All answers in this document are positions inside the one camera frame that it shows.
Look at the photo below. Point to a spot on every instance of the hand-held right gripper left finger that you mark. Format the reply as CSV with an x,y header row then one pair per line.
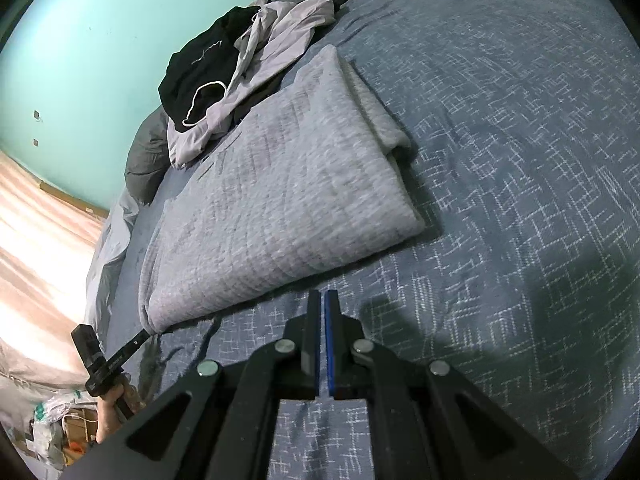
x,y
314,350

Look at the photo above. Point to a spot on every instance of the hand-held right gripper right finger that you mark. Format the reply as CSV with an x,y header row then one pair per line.
x,y
330,350

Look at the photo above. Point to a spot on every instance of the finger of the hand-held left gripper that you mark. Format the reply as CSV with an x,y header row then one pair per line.
x,y
131,346

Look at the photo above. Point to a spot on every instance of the grey knit sweater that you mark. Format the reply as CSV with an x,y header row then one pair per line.
x,y
280,200

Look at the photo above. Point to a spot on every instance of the person's left hand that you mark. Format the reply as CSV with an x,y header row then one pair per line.
x,y
107,415

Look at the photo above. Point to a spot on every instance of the cardboard box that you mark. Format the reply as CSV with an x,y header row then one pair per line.
x,y
80,422

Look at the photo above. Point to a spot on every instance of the clear plastic bag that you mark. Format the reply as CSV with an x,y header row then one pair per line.
x,y
50,420

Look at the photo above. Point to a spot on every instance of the pale grey bed sheet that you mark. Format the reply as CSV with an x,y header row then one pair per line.
x,y
107,260

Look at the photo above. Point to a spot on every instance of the blue patterned bed cover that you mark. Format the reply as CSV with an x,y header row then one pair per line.
x,y
500,185

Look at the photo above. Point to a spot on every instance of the black garment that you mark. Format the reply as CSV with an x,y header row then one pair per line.
x,y
205,65

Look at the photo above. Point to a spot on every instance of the light grey hoodie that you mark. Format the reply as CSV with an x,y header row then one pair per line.
x,y
280,40

